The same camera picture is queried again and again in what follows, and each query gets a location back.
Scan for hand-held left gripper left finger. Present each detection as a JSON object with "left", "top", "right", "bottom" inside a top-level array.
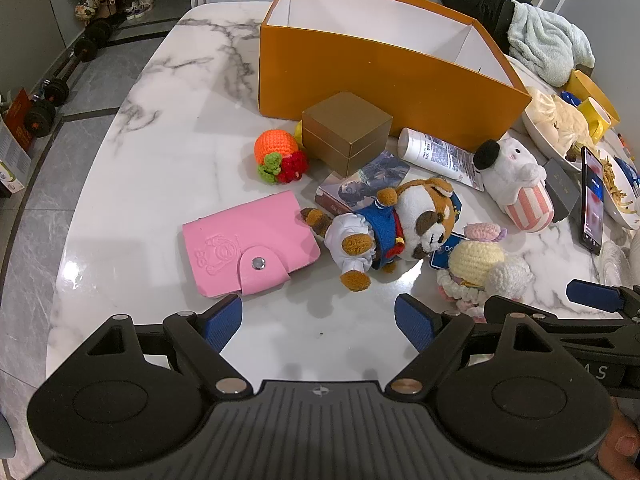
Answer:
[{"left": 84, "top": 294, "right": 251, "bottom": 397}]

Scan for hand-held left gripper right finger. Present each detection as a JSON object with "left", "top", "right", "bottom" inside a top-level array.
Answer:
[{"left": 387, "top": 294, "right": 557, "bottom": 397}]

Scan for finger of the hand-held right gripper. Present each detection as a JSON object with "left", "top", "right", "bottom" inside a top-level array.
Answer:
[
  {"left": 484, "top": 295, "right": 640, "bottom": 361},
  {"left": 566, "top": 280, "right": 640, "bottom": 314}
]

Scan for pink snap wallet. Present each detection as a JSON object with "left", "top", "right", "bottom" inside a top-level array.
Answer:
[{"left": 181, "top": 191, "right": 321, "bottom": 299}]

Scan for cream crochet doll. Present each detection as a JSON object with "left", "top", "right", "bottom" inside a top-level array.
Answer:
[{"left": 436, "top": 222, "right": 531, "bottom": 323}]

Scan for raccoon plush toy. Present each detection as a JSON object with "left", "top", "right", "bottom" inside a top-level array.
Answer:
[{"left": 300, "top": 177, "right": 463, "bottom": 292}]

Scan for grey small box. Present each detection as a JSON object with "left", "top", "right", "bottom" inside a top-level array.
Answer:
[{"left": 542, "top": 158, "right": 583, "bottom": 221}]

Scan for white pig plush toy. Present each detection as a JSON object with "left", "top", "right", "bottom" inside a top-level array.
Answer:
[{"left": 472, "top": 137, "right": 556, "bottom": 234}]

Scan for dark illustrated booklet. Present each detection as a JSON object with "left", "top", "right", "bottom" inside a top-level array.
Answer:
[{"left": 357, "top": 151, "right": 412, "bottom": 190}]

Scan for gold gift box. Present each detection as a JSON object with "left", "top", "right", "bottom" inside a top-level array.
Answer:
[{"left": 301, "top": 91, "right": 393, "bottom": 178}]

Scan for orange cardboard box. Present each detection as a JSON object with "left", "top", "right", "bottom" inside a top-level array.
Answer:
[{"left": 257, "top": 0, "right": 532, "bottom": 153}]

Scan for person's right hand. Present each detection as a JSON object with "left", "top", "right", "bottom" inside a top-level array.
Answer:
[{"left": 597, "top": 396, "right": 640, "bottom": 480}]

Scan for blue card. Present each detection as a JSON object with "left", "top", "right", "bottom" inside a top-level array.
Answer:
[{"left": 430, "top": 232, "right": 468, "bottom": 268}]

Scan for black smartphone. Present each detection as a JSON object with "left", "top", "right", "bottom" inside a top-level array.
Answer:
[{"left": 579, "top": 146, "right": 606, "bottom": 256}]

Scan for white plate with fries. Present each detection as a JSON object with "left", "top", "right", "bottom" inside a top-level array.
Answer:
[{"left": 595, "top": 145, "right": 640, "bottom": 231}]

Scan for brown illustrated card box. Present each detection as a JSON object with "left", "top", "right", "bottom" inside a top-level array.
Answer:
[{"left": 315, "top": 172, "right": 375, "bottom": 217}]

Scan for white printed tube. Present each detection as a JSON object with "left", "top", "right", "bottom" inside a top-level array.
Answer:
[{"left": 398, "top": 127, "right": 485, "bottom": 192}]

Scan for crochet orange and strawberry toy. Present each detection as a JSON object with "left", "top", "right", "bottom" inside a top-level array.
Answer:
[{"left": 254, "top": 129, "right": 310, "bottom": 187}]

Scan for yellow mug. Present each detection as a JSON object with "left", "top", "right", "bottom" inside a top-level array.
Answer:
[{"left": 577, "top": 97, "right": 613, "bottom": 146}]

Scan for white bowl with cream bag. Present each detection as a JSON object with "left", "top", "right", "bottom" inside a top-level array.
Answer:
[{"left": 520, "top": 87, "right": 601, "bottom": 171}]

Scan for yellow box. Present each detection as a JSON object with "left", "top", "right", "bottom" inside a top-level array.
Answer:
[{"left": 565, "top": 69, "right": 623, "bottom": 126}]

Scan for light blue fleece towel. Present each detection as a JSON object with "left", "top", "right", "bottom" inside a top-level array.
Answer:
[{"left": 507, "top": 0, "right": 597, "bottom": 87}]

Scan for cardboard product boxes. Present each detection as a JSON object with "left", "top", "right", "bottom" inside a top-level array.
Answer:
[{"left": 0, "top": 87, "right": 33, "bottom": 198}]

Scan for black dumbbell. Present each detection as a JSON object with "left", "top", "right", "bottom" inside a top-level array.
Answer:
[{"left": 25, "top": 79, "right": 71, "bottom": 138}]

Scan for black jacket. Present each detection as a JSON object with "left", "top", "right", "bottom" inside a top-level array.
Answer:
[{"left": 439, "top": 0, "right": 526, "bottom": 56}]

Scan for pair of white sneakers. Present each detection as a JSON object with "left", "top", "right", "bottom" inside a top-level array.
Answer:
[{"left": 125, "top": 0, "right": 156, "bottom": 21}]

